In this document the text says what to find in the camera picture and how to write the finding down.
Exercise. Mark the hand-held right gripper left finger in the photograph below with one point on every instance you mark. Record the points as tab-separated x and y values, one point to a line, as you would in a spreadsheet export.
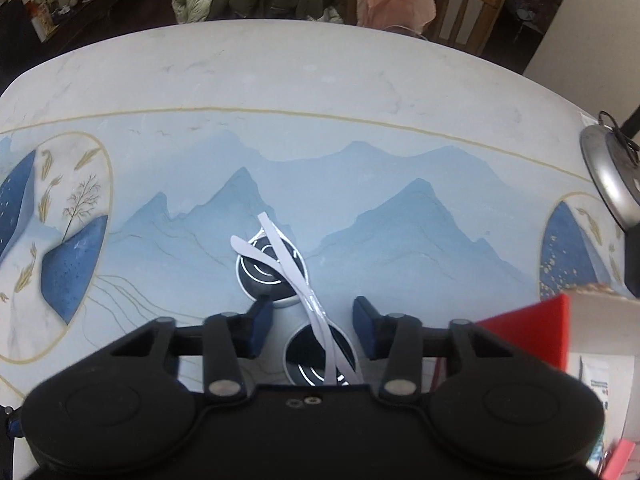
259	330

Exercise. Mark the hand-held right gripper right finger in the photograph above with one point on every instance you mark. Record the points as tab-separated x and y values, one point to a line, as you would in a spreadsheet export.
366	330

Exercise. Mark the white sunglasses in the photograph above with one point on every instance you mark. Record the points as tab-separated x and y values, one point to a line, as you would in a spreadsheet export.
292	270

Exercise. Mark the red cardboard box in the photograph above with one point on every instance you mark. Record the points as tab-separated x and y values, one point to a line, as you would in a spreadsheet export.
530	330

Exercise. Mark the pink binder clip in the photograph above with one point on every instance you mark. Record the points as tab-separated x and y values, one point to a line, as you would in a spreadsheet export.
617	460

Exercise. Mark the silver desk lamp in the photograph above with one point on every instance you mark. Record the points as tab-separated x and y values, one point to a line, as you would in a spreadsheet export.
607	175

